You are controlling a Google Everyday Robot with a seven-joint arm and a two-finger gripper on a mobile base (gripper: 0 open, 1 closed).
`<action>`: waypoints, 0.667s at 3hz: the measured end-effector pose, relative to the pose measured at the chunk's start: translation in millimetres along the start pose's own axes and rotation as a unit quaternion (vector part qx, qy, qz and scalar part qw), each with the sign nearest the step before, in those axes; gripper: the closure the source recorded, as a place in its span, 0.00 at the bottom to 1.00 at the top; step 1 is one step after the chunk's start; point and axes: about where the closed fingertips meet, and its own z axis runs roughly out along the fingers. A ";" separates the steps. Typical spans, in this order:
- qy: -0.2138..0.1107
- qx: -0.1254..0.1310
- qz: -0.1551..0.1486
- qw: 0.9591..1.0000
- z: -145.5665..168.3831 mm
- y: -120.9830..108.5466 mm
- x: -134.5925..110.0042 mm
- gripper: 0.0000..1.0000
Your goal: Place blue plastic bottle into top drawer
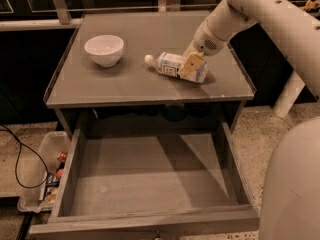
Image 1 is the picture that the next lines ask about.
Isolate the red capped bottle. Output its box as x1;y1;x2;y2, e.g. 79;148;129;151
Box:
55;169;64;180
57;152;68;169

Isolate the white ceramic bowl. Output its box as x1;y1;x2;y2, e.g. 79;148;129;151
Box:
84;35;124;67

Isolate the blue plastic bottle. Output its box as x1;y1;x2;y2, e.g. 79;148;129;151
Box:
144;52;208;83

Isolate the white pole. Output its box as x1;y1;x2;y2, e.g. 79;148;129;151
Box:
273;71;305;118

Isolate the black cable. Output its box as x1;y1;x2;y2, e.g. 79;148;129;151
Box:
0;123;54;189

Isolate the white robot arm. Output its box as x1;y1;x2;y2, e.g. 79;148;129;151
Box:
184;0;320;240

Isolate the metal drawer knob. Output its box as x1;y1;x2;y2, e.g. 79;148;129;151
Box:
153;229;163;240

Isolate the red capped bottle upper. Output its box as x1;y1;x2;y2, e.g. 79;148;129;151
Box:
57;152;68;169

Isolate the red capped bottle lower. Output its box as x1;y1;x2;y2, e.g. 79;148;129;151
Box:
55;169;64;180

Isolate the dark snack package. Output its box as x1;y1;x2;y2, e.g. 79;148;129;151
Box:
39;173;60;202

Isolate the open grey top drawer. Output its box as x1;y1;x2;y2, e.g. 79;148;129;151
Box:
30;111;259;240

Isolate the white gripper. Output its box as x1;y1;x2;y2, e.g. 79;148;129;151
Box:
178;19;228;77

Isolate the clear plastic storage bin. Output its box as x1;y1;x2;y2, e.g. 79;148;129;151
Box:
17;131;70;213

